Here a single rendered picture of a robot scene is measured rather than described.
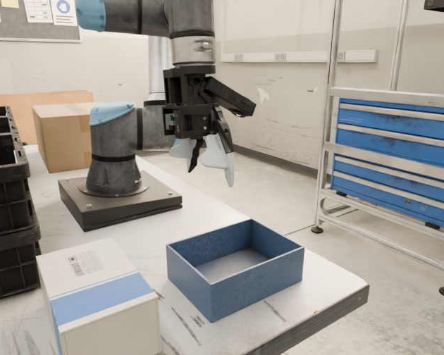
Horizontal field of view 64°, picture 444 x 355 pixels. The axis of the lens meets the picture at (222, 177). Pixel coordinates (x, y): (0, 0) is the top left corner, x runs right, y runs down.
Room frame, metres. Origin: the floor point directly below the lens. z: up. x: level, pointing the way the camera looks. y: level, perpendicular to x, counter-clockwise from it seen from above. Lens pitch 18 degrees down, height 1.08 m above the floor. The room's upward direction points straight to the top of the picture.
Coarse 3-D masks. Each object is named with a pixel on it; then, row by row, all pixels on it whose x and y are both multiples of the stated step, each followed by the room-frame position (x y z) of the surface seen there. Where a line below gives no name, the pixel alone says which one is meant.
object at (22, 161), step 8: (0, 136) 0.76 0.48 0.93; (8, 136) 0.77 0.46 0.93; (16, 136) 0.75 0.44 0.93; (16, 144) 0.67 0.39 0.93; (16, 152) 0.61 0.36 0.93; (24, 152) 0.61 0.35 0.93; (24, 160) 0.56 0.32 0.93; (0, 168) 0.52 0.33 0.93; (8, 168) 0.52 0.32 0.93; (16, 168) 0.53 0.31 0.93; (24, 168) 0.53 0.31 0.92; (0, 176) 0.51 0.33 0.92; (8, 176) 0.52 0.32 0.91; (16, 176) 0.52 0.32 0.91; (24, 176) 0.53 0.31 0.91
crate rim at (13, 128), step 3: (0, 117) 1.02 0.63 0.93; (3, 117) 1.02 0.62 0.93; (6, 117) 1.03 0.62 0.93; (9, 117) 1.02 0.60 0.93; (12, 117) 1.02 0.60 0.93; (9, 120) 0.96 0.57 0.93; (12, 120) 0.96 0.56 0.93; (9, 123) 0.91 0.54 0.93; (12, 123) 0.91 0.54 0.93; (15, 123) 0.91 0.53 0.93; (12, 126) 0.88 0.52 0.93; (15, 126) 0.87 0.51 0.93; (12, 129) 0.83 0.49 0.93; (15, 129) 0.83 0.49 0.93; (6, 132) 0.79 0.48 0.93; (9, 132) 0.79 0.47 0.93; (12, 132) 0.79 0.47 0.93; (15, 132) 0.79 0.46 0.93
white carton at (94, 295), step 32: (64, 256) 0.50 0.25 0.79; (96, 256) 0.50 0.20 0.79; (64, 288) 0.41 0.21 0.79; (96, 288) 0.41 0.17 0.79; (128, 288) 0.41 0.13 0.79; (64, 320) 0.35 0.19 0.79; (96, 320) 0.35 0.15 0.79; (128, 320) 0.37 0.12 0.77; (64, 352) 0.33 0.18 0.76; (96, 352) 0.35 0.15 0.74; (128, 352) 0.37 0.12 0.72
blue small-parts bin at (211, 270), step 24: (192, 240) 0.60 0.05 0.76; (216, 240) 0.63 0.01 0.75; (240, 240) 0.67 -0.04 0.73; (264, 240) 0.65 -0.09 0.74; (288, 240) 0.59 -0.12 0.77; (168, 264) 0.56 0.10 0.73; (192, 264) 0.60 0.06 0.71; (216, 264) 0.61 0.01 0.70; (240, 264) 0.61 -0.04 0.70; (264, 264) 0.51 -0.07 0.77; (288, 264) 0.54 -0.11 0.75; (192, 288) 0.49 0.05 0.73; (216, 288) 0.46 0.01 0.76; (240, 288) 0.48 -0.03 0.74; (264, 288) 0.51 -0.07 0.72; (216, 312) 0.46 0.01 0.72
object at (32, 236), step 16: (0, 240) 0.51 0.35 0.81; (16, 240) 0.52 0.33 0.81; (32, 240) 0.53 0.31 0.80; (0, 256) 0.51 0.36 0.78; (16, 256) 0.52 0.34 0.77; (32, 256) 0.54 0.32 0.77; (0, 272) 0.51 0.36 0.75; (16, 272) 0.52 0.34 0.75; (32, 272) 0.53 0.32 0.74; (0, 288) 0.50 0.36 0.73; (16, 288) 0.52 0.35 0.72; (32, 288) 0.52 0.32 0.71
